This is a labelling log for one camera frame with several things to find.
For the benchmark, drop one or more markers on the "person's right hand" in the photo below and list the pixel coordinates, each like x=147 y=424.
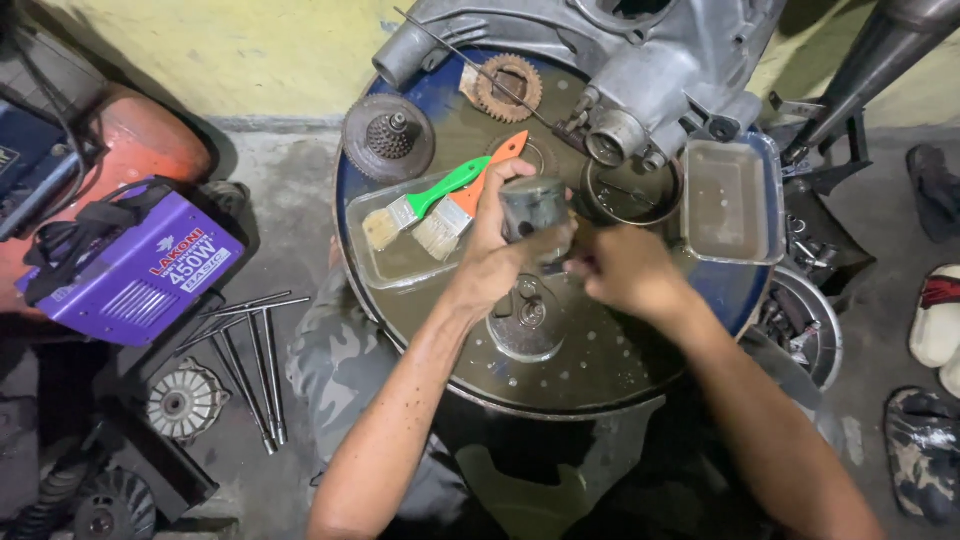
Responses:
x=637 y=270

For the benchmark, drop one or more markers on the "person's left hand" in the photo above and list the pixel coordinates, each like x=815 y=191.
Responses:
x=484 y=259

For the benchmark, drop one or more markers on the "person's right fingers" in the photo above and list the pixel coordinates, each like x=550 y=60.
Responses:
x=581 y=264

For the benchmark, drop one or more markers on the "grey metal piston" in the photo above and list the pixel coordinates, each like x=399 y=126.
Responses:
x=534 y=206

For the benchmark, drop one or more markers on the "blue steel drum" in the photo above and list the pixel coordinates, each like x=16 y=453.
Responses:
x=600 y=352

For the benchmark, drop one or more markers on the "clear plastic tray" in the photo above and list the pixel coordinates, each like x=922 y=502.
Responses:
x=731 y=202
x=397 y=262

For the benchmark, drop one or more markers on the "rusty gear wheel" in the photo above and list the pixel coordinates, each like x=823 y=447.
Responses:
x=487 y=94

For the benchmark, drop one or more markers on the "grey engine case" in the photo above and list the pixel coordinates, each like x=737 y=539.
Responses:
x=660 y=67

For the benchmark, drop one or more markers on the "thin metal rod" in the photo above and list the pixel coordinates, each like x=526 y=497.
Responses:
x=480 y=71

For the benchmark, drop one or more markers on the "metal bowl of parts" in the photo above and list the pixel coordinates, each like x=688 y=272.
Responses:
x=802 y=330

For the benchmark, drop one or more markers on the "dark clutch gear assembly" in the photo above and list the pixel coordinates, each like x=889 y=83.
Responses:
x=375 y=146

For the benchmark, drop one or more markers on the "black tray of sockets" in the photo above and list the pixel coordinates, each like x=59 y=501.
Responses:
x=825 y=247

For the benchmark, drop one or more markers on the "person's camouflage trousers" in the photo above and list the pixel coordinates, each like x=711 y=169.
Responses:
x=345 y=375

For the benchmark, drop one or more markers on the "grey exhaust pipe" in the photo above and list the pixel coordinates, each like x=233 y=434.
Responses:
x=862 y=67

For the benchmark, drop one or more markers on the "white red sandal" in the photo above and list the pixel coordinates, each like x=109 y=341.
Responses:
x=937 y=322

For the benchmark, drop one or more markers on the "black sandal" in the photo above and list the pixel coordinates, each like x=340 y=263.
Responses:
x=937 y=191

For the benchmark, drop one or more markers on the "grey finned flywheel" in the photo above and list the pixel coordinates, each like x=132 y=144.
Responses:
x=184 y=401

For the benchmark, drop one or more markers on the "purple welding machine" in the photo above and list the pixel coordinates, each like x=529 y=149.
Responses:
x=142 y=277

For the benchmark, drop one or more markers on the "black box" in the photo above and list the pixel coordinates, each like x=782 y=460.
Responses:
x=150 y=465

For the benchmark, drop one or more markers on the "dark round fan cover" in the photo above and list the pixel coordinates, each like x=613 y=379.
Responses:
x=112 y=510

